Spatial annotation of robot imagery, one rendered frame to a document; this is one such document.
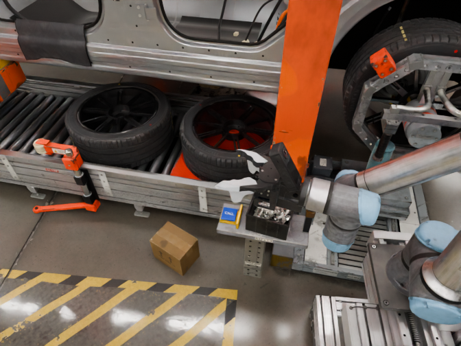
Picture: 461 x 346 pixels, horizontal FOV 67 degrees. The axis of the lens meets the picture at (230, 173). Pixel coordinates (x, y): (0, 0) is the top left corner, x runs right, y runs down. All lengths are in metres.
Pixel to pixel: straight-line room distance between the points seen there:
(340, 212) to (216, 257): 1.40
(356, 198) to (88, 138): 1.70
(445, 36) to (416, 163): 0.98
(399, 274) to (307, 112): 0.65
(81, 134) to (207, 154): 0.77
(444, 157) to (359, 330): 0.61
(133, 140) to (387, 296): 1.54
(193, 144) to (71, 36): 0.90
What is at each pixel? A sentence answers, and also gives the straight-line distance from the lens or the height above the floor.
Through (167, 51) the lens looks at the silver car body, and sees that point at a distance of 2.03.
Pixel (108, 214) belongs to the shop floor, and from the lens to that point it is 2.42.
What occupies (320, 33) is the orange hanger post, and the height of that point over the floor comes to 1.32.
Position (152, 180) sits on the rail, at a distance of 2.02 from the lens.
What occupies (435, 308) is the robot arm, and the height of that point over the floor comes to 1.02.
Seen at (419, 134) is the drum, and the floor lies 0.86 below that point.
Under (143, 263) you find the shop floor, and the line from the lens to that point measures 2.15.
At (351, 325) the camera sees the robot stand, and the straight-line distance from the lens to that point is 1.22.
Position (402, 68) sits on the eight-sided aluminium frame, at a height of 1.08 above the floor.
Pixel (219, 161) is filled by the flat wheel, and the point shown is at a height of 0.49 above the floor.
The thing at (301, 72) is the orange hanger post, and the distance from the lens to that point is 1.30.
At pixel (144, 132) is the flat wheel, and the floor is 0.50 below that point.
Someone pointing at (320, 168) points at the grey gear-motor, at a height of 0.43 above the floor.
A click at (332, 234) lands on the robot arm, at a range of 0.86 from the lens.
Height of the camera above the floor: 1.82
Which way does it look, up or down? 46 degrees down
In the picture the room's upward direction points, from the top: straight up
